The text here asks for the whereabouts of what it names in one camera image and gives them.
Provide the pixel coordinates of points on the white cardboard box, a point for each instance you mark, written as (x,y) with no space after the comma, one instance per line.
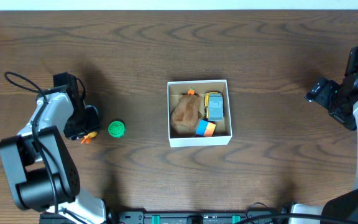
(183,137)

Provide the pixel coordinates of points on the green ribbed plastic disc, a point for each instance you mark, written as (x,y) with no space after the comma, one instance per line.
(116,129)

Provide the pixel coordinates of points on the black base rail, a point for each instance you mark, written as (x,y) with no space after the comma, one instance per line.
(143,217)

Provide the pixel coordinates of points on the colourful puzzle cube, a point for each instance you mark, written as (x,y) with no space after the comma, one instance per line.
(205,128)

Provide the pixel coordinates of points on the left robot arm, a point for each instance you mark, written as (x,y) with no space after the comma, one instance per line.
(39,169)

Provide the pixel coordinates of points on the yellow rubber duck blue cap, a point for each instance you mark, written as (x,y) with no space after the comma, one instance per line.
(93,124)

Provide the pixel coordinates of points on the brown plush bear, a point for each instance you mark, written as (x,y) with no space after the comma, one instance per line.
(186,113)

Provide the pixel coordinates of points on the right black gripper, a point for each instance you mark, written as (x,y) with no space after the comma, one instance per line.
(317,93)

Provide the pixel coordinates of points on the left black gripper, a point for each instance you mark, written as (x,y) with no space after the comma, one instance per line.
(81,128)

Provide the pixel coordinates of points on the yellow grey toy dump truck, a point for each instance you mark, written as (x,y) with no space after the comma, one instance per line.
(214,106)

